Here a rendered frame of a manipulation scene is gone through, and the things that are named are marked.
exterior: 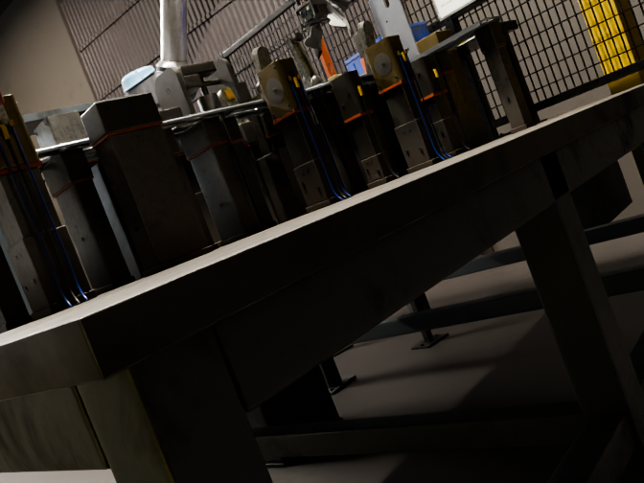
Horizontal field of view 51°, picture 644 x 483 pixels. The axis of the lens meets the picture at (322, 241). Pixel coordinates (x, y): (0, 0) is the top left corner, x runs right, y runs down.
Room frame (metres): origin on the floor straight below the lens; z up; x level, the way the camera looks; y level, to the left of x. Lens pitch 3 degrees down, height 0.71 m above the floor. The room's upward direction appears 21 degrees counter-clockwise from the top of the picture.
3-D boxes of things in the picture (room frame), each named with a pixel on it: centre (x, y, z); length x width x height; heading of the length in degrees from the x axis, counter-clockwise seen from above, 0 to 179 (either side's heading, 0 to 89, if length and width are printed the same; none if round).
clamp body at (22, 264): (1.13, 0.44, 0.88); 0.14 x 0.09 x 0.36; 40
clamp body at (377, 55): (1.75, -0.34, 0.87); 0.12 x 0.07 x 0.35; 40
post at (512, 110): (1.77, -0.60, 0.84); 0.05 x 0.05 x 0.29; 40
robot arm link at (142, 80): (2.23, 0.36, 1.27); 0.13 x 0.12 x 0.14; 143
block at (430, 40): (2.03, -0.53, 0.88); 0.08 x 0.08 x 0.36; 40
